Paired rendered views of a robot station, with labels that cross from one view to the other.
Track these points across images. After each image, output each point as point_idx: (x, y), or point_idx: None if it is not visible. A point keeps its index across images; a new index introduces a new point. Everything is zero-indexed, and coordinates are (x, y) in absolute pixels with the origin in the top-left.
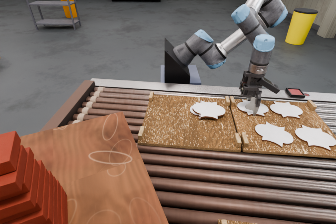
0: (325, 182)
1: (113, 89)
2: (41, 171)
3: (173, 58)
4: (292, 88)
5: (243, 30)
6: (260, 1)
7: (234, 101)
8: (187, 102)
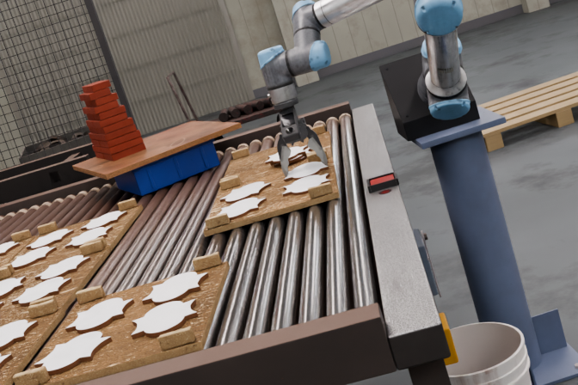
0: (173, 231)
1: (343, 119)
2: (118, 108)
3: (386, 82)
4: (394, 174)
5: None
6: None
7: (310, 155)
8: None
